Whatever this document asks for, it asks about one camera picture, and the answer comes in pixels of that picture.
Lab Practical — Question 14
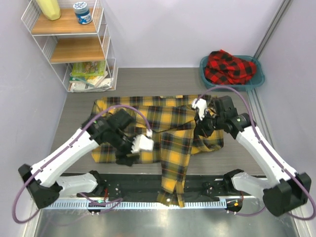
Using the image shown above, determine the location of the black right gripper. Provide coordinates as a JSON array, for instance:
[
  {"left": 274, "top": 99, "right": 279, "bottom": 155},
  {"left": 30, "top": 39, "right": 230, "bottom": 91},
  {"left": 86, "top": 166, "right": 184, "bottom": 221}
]
[{"left": 194, "top": 109, "right": 225, "bottom": 138}]

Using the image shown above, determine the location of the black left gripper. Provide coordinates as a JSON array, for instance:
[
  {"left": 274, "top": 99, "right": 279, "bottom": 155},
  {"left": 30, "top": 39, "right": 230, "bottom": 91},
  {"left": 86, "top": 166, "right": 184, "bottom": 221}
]
[{"left": 109, "top": 129, "right": 143, "bottom": 166}]

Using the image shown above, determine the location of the yellow plaid long sleeve shirt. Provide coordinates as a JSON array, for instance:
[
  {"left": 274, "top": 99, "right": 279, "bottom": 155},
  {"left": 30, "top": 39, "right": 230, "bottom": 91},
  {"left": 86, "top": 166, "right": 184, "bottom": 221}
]
[{"left": 91, "top": 95, "right": 224, "bottom": 207}]

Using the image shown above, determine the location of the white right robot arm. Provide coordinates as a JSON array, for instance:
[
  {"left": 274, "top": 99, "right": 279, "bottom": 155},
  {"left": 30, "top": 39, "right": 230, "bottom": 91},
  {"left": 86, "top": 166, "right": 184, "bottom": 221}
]
[{"left": 192, "top": 96, "right": 312, "bottom": 217}]

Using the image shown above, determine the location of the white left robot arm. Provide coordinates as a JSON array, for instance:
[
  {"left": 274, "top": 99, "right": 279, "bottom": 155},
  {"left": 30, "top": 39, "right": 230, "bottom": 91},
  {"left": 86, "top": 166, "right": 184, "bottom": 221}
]
[{"left": 18, "top": 109, "right": 144, "bottom": 209}]

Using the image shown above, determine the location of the red plaid long sleeve shirt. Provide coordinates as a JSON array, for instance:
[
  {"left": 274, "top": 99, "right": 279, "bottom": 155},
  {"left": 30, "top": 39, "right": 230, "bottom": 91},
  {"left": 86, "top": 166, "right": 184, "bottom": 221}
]
[{"left": 204, "top": 50, "right": 257, "bottom": 85}]

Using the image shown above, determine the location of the stack of books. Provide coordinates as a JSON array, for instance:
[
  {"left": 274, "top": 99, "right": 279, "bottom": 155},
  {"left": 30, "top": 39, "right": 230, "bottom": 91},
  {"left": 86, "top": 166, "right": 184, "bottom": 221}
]
[{"left": 68, "top": 72, "right": 115, "bottom": 93}]

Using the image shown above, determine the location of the teal plastic basket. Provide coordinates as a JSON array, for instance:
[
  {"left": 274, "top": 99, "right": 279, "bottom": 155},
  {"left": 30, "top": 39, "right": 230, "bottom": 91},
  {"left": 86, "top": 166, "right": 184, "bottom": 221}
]
[{"left": 199, "top": 55, "right": 265, "bottom": 92}]

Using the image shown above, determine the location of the green picture book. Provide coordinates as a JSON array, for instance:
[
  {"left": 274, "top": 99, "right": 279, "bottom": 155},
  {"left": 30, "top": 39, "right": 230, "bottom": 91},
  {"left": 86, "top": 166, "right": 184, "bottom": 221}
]
[{"left": 72, "top": 61, "right": 106, "bottom": 77}]

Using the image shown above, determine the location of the blue lidded jar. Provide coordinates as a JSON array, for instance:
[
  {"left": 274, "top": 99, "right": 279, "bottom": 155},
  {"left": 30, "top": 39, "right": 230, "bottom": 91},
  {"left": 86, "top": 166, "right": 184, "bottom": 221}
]
[{"left": 73, "top": 1, "right": 92, "bottom": 25}]

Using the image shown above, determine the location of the yellow plastic bottle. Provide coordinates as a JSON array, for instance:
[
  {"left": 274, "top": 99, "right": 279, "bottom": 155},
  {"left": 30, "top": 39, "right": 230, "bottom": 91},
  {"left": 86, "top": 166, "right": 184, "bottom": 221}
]
[{"left": 36, "top": 0, "right": 61, "bottom": 21}]

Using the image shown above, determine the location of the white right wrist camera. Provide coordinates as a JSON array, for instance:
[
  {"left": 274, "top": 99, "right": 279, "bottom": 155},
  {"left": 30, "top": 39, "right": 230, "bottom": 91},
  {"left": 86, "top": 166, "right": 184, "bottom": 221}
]
[{"left": 191, "top": 98, "right": 207, "bottom": 121}]

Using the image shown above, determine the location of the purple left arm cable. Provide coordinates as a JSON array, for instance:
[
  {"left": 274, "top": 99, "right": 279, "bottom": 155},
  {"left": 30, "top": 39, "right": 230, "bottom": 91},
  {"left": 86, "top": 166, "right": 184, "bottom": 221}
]
[{"left": 12, "top": 104, "right": 154, "bottom": 224}]

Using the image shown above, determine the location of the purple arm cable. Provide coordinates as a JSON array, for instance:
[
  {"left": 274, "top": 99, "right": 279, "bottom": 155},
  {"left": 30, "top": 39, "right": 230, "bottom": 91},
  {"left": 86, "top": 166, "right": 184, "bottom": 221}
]
[
  {"left": 195, "top": 85, "right": 316, "bottom": 221},
  {"left": 12, "top": 104, "right": 154, "bottom": 224}
]

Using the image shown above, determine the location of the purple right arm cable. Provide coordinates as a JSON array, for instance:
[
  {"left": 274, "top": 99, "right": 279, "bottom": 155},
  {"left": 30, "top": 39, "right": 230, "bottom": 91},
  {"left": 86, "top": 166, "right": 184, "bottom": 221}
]
[{"left": 195, "top": 85, "right": 316, "bottom": 221}]

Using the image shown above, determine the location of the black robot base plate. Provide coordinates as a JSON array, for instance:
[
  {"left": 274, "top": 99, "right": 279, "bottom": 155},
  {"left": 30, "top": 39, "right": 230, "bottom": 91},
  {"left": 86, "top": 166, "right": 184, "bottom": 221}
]
[{"left": 76, "top": 172, "right": 254, "bottom": 202}]

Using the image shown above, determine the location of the white slotted cable duct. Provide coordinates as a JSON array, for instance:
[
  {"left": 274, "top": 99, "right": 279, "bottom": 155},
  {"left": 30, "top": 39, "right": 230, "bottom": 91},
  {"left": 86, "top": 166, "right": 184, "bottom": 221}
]
[{"left": 45, "top": 199, "right": 227, "bottom": 210}]

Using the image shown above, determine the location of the white wire shelf rack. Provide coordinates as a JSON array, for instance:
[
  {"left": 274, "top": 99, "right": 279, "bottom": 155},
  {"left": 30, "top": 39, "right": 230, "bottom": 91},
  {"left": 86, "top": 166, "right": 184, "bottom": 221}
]
[{"left": 21, "top": 0, "right": 118, "bottom": 92}]

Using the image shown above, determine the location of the aluminium frame rail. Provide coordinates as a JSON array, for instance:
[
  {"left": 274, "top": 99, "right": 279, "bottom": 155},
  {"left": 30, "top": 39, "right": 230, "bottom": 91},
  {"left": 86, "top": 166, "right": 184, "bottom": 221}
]
[{"left": 253, "top": 0, "right": 293, "bottom": 59}]

